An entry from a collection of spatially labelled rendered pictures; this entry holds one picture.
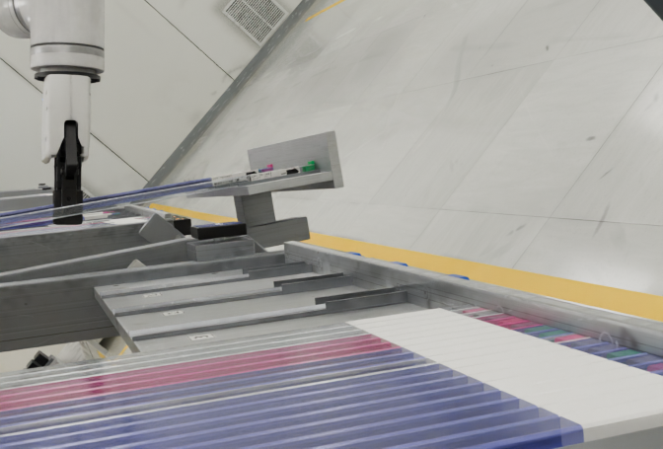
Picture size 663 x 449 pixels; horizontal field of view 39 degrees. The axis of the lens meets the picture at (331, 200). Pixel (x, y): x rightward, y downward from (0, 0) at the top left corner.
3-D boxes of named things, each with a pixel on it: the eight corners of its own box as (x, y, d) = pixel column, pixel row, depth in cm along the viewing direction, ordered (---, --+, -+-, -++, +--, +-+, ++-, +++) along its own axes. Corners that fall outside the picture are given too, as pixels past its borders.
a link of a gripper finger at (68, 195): (53, 167, 108) (53, 224, 108) (55, 166, 105) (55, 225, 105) (82, 167, 109) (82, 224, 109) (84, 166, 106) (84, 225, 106)
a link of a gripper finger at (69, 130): (63, 104, 107) (61, 142, 111) (67, 146, 102) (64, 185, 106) (74, 104, 108) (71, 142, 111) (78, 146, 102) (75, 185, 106)
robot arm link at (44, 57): (29, 54, 113) (29, 79, 113) (32, 41, 104) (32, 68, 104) (100, 57, 116) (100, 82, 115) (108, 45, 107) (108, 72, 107)
